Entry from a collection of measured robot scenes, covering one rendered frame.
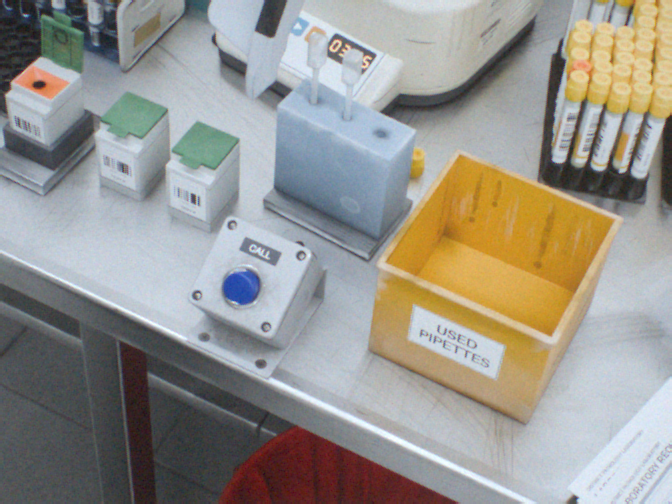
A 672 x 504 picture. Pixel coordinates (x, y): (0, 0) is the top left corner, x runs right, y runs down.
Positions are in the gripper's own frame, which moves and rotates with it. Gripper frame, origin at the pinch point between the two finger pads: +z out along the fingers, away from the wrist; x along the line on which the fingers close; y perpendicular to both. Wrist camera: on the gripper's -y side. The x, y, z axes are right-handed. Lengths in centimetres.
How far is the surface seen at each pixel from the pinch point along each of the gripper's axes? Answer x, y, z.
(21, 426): -7, 50, 103
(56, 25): 6.0, 20.1, 3.9
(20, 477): -1, 44, 103
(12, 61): 4.0, 27.7, 12.9
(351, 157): 2.1, -4.8, 6.7
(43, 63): 7.0, 21.0, 7.4
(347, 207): 2.0, -5.0, 12.1
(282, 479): -2, 1, 64
